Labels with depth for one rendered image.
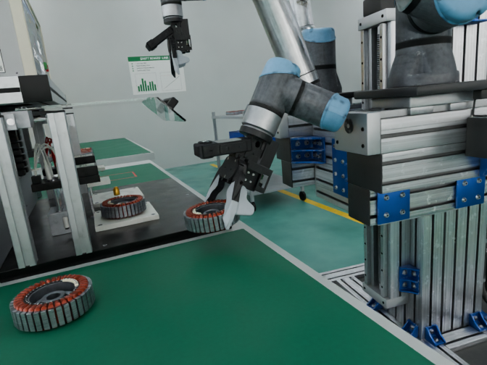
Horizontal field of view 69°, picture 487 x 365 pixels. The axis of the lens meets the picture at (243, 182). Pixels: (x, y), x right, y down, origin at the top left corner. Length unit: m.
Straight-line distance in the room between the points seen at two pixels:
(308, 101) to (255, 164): 0.16
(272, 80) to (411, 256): 0.80
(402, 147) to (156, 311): 0.60
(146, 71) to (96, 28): 0.94
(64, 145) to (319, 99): 0.50
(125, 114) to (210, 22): 2.17
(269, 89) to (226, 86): 6.02
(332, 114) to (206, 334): 0.47
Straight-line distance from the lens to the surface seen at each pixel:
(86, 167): 0.93
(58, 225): 0.95
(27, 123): 0.81
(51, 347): 0.57
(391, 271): 1.28
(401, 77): 0.90
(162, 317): 0.55
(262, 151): 0.74
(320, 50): 1.32
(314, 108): 0.74
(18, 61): 0.88
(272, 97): 0.72
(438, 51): 0.92
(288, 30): 0.87
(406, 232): 1.26
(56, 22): 6.42
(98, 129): 6.28
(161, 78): 6.42
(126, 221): 0.91
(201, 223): 0.68
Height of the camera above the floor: 1.04
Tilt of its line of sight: 13 degrees down
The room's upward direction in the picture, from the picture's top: 5 degrees counter-clockwise
